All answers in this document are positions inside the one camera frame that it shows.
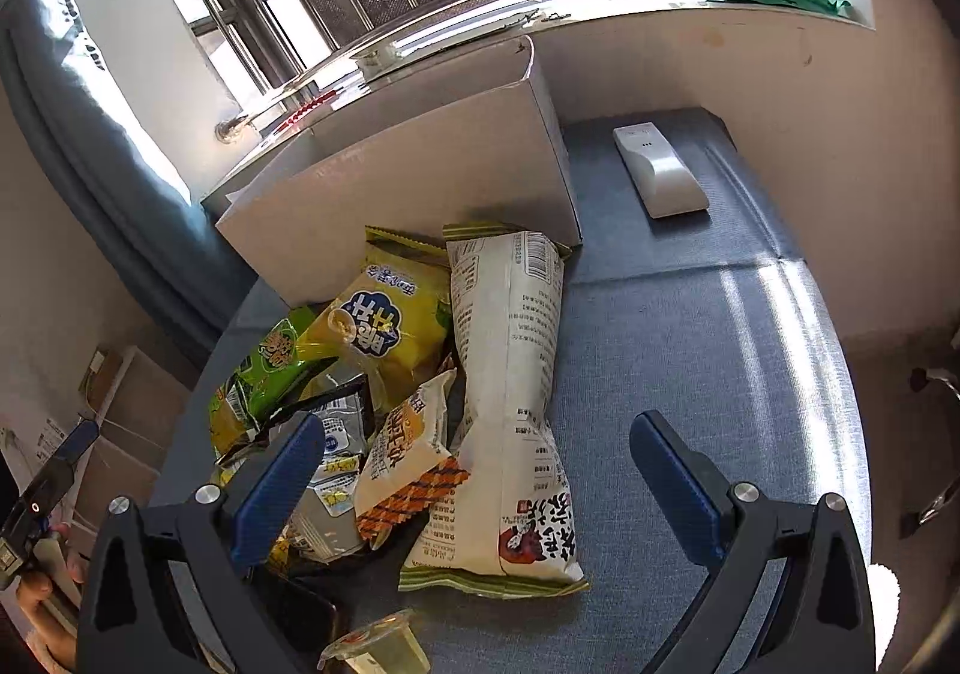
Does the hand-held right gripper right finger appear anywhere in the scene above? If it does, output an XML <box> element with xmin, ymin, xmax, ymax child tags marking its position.
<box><xmin>628</xmin><ymin>410</ymin><xmax>878</xmax><ymax>674</ymax></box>

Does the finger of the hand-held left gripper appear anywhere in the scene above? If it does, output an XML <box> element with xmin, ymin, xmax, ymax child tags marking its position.
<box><xmin>16</xmin><ymin>419</ymin><xmax>101</xmax><ymax>532</ymax></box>

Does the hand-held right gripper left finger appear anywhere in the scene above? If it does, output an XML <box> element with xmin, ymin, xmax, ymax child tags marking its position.
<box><xmin>75</xmin><ymin>410</ymin><xmax>331</xmax><ymax>674</ymax></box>

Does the white yellow print snack packet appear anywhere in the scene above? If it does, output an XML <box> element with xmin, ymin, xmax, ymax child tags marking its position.
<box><xmin>285</xmin><ymin>396</ymin><xmax>370</xmax><ymax>564</ymax></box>

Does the dark foil snack packet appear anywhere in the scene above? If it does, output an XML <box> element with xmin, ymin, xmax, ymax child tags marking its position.
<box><xmin>214</xmin><ymin>374</ymin><xmax>370</xmax><ymax>473</ymax></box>

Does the green snack bag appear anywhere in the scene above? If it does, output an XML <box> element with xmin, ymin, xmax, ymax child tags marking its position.
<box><xmin>208</xmin><ymin>305</ymin><xmax>338</xmax><ymax>458</ymax></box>

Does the small cream orange snack packet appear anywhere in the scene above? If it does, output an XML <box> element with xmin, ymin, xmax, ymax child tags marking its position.
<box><xmin>352</xmin><ymin>368</ymin><xmax>472</xmax><ymax>541</ymax></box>

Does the tall white snack bag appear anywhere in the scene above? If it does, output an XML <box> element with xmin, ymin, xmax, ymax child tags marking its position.
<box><xmin>397</xmin><ymin>224</ymin><xmax>591</xmax><ymax>600</ymax></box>

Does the clear jelly cup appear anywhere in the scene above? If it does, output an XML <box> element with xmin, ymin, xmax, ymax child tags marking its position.
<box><xmin>319</xmin><ymin>608</ymin><xmax>432</xmax><ymax>674</ymax></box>

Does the yellow snack bag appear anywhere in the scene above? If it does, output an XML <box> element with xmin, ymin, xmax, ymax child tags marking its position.
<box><xmin>296</xmin><ymin>226</ymin><xmax>455</xmax><ymax>413</ymax></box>

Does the white cardboard box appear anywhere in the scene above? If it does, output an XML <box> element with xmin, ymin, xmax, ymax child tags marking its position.
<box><xmin>201</xmin><ymin>33</ymin><xmax>584</xmax><ymax>308</ymax></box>

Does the person's left hand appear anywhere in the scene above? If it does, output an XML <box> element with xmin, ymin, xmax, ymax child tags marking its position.
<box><xmin>16</xmin><ymin>561</ymin><xmax>87</xmax><ymax>674</ymax></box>

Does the brown cardboard box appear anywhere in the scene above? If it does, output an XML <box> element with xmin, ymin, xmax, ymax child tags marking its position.
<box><xmin>71</xmin><ymin>344</ymin><xmax>192</xmax><ymax>532</ymax></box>

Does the black smartphone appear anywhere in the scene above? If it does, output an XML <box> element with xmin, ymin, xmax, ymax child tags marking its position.
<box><xmin>247</xmin><ymin>565</ymin><xmax>347</xmax><ymax>654</ymax></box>

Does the metal chair base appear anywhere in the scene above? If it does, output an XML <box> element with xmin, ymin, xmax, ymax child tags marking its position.
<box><xmin>896</xmin><ymin>366</ymin><xmax>960</xmax><ymax>540</ymax></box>

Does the blue curtain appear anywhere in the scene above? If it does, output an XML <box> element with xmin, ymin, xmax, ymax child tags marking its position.
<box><xmin>0</xmin><ymin>0</ymin><xmax>260</xmax><ymax>375</ymax></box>

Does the white remote control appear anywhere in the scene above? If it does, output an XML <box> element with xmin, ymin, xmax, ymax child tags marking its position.
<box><xmin>613</xmin><ymin>123</ymin><xmax>710</xmax><ymax>220</ymax></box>

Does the red bead string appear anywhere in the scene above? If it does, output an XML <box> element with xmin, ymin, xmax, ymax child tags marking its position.
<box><xmin>274</xmin><ymin>89</ymin><xmax>335</xmax><ymax>131</ymax></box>

